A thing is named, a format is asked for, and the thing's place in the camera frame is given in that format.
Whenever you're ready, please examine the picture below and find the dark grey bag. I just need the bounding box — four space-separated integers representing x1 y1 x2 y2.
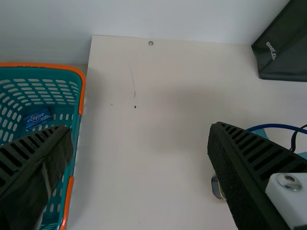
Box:
250 0 307 82

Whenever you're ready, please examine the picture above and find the black cable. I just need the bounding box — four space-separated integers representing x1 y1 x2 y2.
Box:
290 124 307 152

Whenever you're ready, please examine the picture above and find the teal shopping basket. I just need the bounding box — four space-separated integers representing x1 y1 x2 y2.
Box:
0 62 86 230

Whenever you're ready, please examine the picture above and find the blue cable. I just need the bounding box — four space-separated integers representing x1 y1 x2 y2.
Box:
246 123 307 135

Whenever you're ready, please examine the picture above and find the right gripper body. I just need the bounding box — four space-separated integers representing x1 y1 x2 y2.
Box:
250 128 269 139

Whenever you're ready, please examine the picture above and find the small blue box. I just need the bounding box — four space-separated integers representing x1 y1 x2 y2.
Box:
23 107 55 131

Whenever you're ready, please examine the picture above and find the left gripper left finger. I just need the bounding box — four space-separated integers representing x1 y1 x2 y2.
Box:
0 124 74 230

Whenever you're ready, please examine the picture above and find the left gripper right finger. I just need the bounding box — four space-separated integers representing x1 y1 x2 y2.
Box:
207 121 307 230

